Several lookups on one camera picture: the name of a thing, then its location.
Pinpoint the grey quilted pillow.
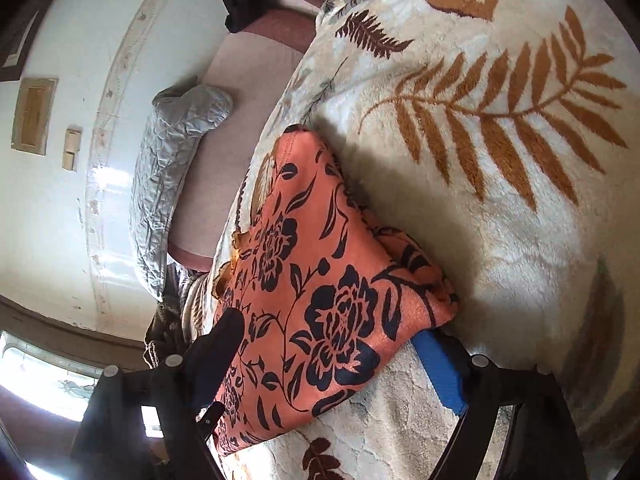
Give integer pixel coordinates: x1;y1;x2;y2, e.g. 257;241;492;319
128;82;233;300

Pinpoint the dark brown fleece blanket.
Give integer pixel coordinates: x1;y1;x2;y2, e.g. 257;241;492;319
143;262;198;368

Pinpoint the pink headboard cushion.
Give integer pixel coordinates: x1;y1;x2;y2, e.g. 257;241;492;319
168;0;326;272

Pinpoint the stained glass window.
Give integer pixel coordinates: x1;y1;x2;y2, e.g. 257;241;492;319
1;330;143;422

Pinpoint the cream leaf print blanket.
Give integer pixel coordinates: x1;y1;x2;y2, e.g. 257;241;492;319
188;0;640;480

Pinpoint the beige wall panel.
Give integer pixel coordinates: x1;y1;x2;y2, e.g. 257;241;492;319
11;78;58;155

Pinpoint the beige wall switch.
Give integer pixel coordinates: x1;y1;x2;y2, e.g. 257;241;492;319
62;129;81;171

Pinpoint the orange floral blouse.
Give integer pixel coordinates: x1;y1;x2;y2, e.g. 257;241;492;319
215;127;458;455

